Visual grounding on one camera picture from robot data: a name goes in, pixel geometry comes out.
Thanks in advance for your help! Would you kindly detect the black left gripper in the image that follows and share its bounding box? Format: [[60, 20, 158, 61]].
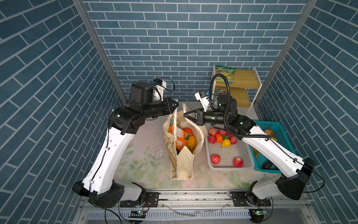
[[141, 97, 180, 120]]

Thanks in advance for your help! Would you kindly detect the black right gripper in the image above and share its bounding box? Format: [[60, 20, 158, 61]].
[[184, 107, 229, 126]]

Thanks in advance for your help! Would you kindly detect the red tomato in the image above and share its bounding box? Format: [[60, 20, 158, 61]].
[[183, 128, 193, 136]]

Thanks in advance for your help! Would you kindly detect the red apple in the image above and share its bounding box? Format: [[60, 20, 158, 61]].
[[210, 154, 221, 164], [208, 135, 216, 144], [229, 136, 237, 145], [233, 157, 244, 168], [218, 129, 227, 136], [209, 127, 218, 136]]

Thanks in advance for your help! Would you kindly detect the cream canvas grocery bag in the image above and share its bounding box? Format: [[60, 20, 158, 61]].
[[163, 103, 208, 180]]

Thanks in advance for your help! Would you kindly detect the orange Fox's candy bag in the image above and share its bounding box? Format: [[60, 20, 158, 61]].
[[168, 125, 187, 150]]

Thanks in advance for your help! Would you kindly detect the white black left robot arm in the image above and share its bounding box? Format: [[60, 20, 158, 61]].
[[72, 78, 179, 209]]

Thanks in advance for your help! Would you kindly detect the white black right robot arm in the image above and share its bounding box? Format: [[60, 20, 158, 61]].
[[184, 95, 315, 206]]

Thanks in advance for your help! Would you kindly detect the green Fox's candy bag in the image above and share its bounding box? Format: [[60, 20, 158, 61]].
[[213, 90, 227, 109]]

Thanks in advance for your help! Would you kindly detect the green yellow candy bag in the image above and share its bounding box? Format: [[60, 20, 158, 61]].
[[215, 65, 236, 84]]

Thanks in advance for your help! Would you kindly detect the small orange tangerine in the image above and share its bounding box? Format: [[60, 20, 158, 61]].
[[215, 133, 223, 143]]

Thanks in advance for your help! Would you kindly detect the yellow lemon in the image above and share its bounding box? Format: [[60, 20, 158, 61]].
[[222, 139, 231, 147]]

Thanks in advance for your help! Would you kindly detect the white plastic basket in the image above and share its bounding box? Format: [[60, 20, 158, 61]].
[[205, 139, 255, 172]]

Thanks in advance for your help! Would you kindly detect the white wooden two-tier shelf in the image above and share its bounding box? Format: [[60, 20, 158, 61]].
[[208, 64, 263, 119]]

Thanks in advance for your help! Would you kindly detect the brown potato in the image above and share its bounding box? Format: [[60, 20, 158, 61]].
[[264, 128, 275, 137]]

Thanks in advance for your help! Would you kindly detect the teal plastic basket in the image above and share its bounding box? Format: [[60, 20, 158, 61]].
[[248, 120, 296, 174]]

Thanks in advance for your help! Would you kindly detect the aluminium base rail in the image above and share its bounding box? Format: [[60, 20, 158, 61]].
[[74, 189, 319, 224]]

